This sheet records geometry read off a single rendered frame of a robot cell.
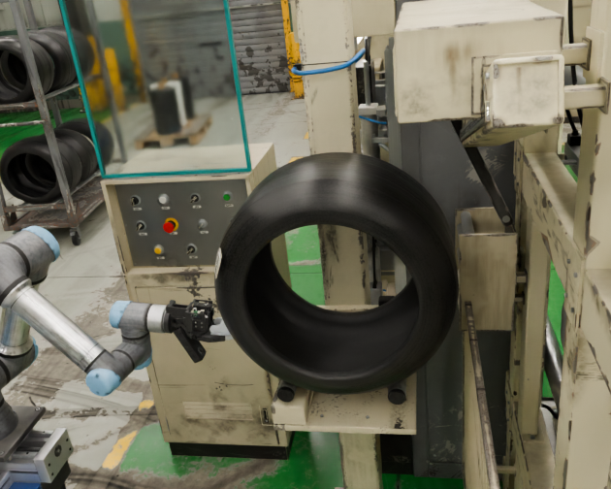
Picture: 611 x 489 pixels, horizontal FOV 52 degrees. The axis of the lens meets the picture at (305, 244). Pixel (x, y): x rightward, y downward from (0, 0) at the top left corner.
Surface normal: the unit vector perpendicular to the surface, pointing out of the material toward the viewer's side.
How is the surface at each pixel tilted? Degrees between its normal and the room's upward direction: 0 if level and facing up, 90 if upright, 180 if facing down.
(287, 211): 80
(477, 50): 90
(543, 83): 72
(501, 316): 90
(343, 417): 0
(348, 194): 44
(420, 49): 90
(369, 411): 0
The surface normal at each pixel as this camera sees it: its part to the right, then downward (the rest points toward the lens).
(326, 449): -0.10, -0.91
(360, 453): -0.16, 0.41
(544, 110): -0.18, 0.11
